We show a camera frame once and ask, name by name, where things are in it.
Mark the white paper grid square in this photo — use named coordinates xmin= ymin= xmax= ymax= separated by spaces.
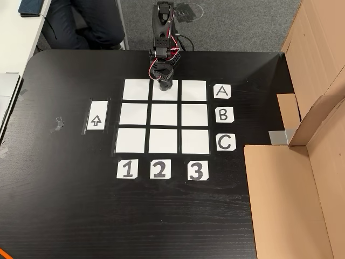
xmin=181 ymin=104 xmax=209 ymax=127
xmin=119 ymin=103 xmax=149 ymax=126
xmin=122 ymin=79 xmax=150 ymax=100
xmin=152 ymin=79 xmax=179 ymax=101
xmin=181 ymin=79 xmax=208 ymax=101
xmin=150 ymin=103 xmax=179 ymax=126
xmin=148 ymin=128 xmax=179 ymax=154
xmin=115 ymin=128 xmax=147 ymax=153
xmin=181 ymin=129 xmax=211 ymax=155

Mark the letter A paper sheet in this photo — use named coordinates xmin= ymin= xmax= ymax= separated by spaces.
xmin=213 ymin=84 xmax=232 ymax=100

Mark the white metal desk leg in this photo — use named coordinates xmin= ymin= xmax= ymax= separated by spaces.
xmin=115 ymin=0 xmax=130 ymax=51

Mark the letter B paper sheet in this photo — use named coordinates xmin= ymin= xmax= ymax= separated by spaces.
xmin=215 ymin=106 xmax=234 ymax=124

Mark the black floor tape patch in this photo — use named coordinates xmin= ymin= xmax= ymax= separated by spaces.
xmin=174 ymin=2 xmax=203 ymax=23

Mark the white arrow paper sheet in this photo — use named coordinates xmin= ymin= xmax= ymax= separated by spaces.
xmin=86 ymin=100 xmax=109 ymax=131

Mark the letter C paper sheet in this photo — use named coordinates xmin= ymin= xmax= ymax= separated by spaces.
xmin=216 ymin=134 xmax=237 ymax=152

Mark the number 2 paper sheet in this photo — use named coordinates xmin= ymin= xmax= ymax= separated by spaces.
xmin=149 ymin=159 xmax=172 ymax=179

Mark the person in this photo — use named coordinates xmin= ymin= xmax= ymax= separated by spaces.
xmin=40 ymin=0 xmax=126 ymax=51

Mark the number 3 paper sheet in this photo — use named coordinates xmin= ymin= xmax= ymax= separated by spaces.
xmin=187 ymin=160 xmax=209 ymax=181

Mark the number 1 paper sheet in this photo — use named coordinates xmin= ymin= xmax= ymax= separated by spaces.
xmin=116 ymin=159 xmax=139 ymax=179

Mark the dark blue notebook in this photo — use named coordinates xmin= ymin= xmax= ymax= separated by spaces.
xmin=18 ymin=0 xmax=45 ymax=18

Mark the white side desk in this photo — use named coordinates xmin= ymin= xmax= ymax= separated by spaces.
xmin=0 ymin=0 xmax=52 ymax=80

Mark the brown cardboard panel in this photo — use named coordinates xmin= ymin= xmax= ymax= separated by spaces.
xmin=276 ymin=0 xmax=345 ymax=146
xmin=243 ymin=96 xmax=345 ymax=259

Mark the black power cable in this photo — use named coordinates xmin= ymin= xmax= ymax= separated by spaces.
xmin=175 ymin=33 xmax=195 ymax=52

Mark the grey duct tape strip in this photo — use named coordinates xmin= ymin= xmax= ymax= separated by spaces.
xmin=268 ymin=129 xmax=297 ymax=146

